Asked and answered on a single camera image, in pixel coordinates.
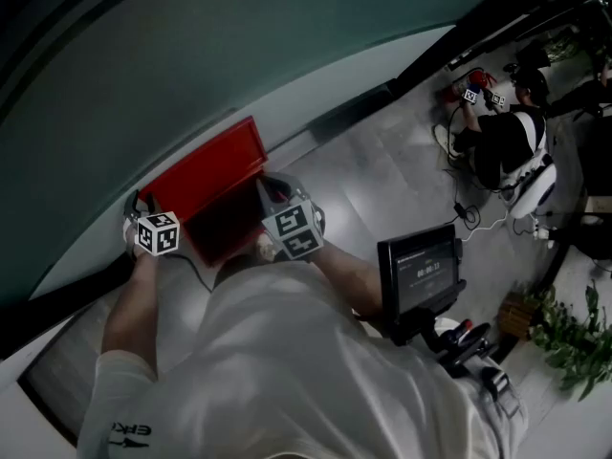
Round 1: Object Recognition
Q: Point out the black monitor screen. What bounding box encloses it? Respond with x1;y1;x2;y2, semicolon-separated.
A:
376;223;469;347

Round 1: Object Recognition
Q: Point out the white backpack unit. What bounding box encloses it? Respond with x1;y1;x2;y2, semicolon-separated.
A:
498;152;559;220

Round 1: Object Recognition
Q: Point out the white floor cable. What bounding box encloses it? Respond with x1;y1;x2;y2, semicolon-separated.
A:
460;207;512;244

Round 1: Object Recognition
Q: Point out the person's left forearm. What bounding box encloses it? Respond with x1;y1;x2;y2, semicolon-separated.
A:
100;245;160;368

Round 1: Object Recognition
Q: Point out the white power strip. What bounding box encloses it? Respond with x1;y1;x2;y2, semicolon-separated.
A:
532;224;559;251

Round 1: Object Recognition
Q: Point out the grey waist strap buckle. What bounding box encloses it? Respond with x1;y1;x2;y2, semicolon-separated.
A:
477;364;523;420

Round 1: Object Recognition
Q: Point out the red fire extinguisher box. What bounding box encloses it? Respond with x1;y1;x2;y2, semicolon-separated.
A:
137;115;270;270

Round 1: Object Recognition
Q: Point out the person's white shirt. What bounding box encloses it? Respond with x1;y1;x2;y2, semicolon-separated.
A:
75;254;530;459

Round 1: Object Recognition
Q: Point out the black floor cable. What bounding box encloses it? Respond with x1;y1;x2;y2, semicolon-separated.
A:
444;158;483;231

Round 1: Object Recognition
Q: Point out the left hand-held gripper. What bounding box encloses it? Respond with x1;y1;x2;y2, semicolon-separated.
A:
122;189;183;258

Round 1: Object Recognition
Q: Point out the green leafy plant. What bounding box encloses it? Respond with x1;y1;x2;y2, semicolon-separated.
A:
524;278;612;403

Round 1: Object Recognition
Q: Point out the red fire extinguisher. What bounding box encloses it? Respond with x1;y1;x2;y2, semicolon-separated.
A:
439;66;498;105

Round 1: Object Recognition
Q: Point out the person's right hand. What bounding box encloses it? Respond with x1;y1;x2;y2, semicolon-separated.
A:
255;233;282;263

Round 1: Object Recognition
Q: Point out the person's right forearm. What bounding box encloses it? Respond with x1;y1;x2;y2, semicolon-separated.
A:
310;239;384;322

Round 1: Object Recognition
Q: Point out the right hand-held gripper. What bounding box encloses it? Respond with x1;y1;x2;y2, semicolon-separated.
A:
255;173;327;263

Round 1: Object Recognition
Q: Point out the wooden planter box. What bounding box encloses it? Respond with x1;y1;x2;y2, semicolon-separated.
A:
496;288;542;342

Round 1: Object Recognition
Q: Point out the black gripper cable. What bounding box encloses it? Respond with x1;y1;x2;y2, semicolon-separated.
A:
177;250;215;295

